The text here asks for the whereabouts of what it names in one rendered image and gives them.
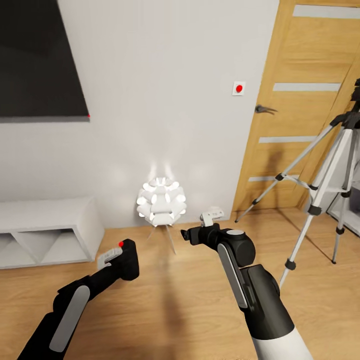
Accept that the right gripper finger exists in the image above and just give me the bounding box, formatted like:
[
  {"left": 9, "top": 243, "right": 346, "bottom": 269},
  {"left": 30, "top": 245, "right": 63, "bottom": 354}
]
[{"left": 180, "top": 229, "right": 190, "bottom": 241}]

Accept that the digital camera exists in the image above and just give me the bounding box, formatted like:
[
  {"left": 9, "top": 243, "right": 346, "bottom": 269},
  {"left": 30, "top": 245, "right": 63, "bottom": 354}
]
[{"left": 109, "top": 238, "right": 140, "bottom": 281}]

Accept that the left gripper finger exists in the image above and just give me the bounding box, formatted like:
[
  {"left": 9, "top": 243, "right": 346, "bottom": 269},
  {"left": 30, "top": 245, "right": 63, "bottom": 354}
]
[{"left": 123, "top": 259, "right": 132, "bottom": 269}]

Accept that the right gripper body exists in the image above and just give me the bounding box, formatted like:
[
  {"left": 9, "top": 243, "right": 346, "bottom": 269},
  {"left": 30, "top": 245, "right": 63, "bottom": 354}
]
[{"left": 189, "top": 222, "right": 221, "bottom": 248}]

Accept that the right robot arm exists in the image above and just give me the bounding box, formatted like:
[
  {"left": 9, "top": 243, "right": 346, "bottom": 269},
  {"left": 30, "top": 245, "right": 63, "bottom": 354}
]
[{"left": 180, "top": 209, "right": 314, "bottom": 360}]

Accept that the camera tripod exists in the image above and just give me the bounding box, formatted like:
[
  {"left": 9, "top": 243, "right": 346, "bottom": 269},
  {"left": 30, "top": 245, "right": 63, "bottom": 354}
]
[{"left": 249, "top": 79, "right": 360, "bottom": 289}]

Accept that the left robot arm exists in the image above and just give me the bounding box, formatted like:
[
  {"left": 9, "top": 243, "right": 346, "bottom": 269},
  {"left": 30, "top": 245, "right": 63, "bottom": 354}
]
[{"left": 17, "top": 247, "right": 132, "bottom": 360}]

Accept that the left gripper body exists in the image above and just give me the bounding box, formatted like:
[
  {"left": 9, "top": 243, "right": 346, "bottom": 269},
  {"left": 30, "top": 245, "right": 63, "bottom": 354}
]
[{"left": 95, "top": 260, "right": 127, "bottom": 290}]

